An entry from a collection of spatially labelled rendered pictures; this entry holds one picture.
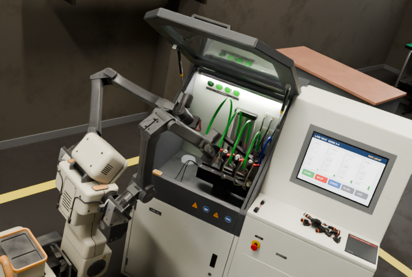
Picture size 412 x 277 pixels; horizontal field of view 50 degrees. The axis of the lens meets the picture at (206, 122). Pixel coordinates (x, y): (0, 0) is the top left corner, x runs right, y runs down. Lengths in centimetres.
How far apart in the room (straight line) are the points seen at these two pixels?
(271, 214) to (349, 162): 50
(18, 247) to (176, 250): 102
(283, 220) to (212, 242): 46
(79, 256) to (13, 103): 230
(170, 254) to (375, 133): 141
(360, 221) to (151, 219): 121
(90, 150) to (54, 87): 244
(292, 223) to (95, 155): 112
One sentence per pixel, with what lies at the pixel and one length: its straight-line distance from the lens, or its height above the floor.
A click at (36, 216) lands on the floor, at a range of 373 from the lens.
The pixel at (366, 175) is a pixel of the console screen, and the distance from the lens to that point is 252.
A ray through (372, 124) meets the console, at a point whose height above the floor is 155.
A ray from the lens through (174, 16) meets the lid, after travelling 194.
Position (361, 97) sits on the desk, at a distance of 517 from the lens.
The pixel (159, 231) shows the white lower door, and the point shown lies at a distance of 281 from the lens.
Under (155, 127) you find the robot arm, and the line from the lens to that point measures 172.
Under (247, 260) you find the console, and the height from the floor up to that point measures 67.
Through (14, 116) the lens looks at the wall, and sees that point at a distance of 439.
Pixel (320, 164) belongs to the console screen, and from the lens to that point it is 252.
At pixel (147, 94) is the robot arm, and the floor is 148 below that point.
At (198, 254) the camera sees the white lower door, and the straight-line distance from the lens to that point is 277.
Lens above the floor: 245
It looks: 27 degrees down
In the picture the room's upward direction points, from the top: 13 degrees clockwise
